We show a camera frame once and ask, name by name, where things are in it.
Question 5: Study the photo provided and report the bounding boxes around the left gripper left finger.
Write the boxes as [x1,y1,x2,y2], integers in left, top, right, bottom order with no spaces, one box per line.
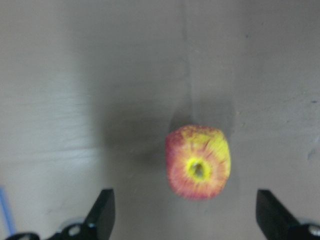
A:
[49,188,116,240]

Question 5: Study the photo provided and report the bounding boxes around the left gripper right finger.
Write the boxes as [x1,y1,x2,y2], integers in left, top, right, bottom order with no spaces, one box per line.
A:
[255,189,320,240]

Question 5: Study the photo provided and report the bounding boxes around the yellow-red apple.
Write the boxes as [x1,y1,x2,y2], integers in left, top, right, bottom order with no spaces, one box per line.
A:
[165,124,232,201]

